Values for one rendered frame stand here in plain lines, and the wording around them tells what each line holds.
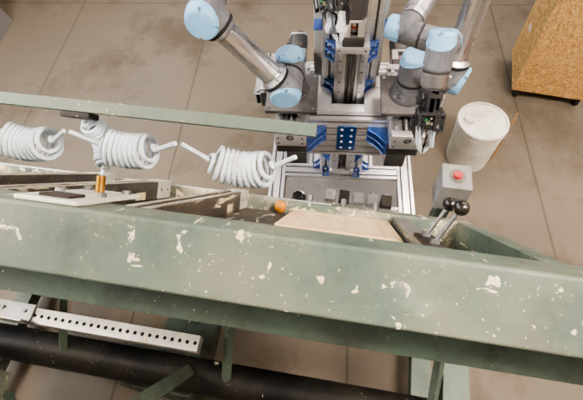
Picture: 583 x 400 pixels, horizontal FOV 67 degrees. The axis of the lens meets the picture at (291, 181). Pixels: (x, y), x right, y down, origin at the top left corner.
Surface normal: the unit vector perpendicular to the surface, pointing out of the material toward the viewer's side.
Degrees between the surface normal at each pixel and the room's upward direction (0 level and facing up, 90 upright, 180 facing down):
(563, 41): 90
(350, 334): 33
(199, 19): 84
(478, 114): 0
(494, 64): 0
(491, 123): 0
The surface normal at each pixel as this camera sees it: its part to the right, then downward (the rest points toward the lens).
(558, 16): -0.26, 0.82
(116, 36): -0.04, -0.53
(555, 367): -0.13, 0.02
